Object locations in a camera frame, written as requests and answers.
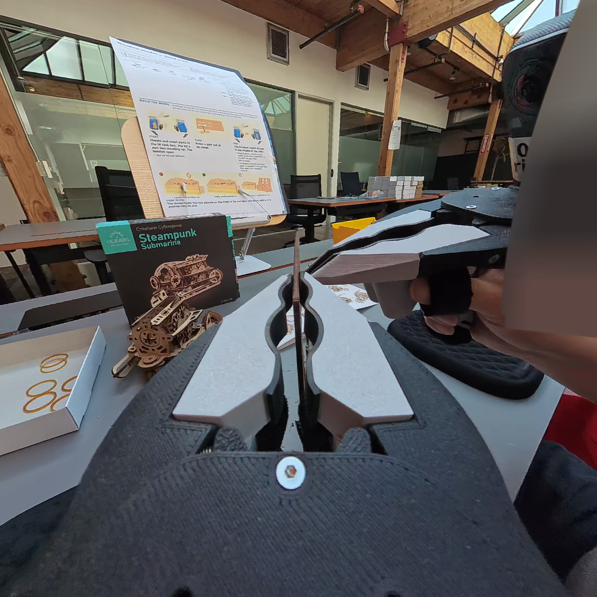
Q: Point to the person's right hand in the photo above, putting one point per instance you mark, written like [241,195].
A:
[489,312]

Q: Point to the thin wooden parts sheet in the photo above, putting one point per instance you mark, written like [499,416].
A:
[297,303]

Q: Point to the printed instruction sheet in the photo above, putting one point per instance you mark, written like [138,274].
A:
[196,116]

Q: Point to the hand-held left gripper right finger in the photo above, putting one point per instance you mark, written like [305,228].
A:
[359,373]

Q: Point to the black quilted pad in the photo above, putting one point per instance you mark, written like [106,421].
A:
[466,368]

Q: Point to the slim wooden post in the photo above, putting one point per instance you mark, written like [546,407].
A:
[391,116]

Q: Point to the long office desk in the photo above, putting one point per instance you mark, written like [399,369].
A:
[364,201]

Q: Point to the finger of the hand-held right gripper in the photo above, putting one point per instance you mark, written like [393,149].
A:
[387,225]
[382,266]

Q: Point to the wooden model submarine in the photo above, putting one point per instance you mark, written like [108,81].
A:
[154,336]

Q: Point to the thick wooden post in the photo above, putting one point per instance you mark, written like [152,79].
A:
[23,172]

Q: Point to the white paper notice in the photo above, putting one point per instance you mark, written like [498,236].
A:
[394,135]

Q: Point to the grey door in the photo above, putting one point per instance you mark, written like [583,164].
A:
[315,144]

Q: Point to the person's right forearm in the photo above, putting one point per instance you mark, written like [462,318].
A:
[555,364]

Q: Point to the printed booklet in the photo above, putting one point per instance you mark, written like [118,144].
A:
[350,294]

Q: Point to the stack of white boxes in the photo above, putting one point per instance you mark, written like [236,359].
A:
[396,186]

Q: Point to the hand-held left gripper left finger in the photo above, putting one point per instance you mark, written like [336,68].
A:
[224,373]

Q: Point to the red object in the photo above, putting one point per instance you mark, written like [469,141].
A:
[573,424]

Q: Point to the small wall vent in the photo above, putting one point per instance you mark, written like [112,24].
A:
[362,76]

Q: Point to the black office chair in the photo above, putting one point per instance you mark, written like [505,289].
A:
[305,189]
[350,183]

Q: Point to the person's dark trousers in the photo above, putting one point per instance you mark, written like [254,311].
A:
[559,503]

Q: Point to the white cardboard tray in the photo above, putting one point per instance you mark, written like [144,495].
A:
[86,373]

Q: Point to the wood-topped office desk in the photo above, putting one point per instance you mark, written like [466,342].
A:
[46,231]

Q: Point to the black and teal kit box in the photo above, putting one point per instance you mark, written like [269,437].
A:
[186,245]

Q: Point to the yellow plastic bin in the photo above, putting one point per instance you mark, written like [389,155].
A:
[347,229]

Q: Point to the group of tan rubber bands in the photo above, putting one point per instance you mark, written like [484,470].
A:
[39,410]

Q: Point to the large wall vent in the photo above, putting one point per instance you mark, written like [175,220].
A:
[278,43]

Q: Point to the instruction sheet on stand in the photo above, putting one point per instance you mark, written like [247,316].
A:
[140,172]

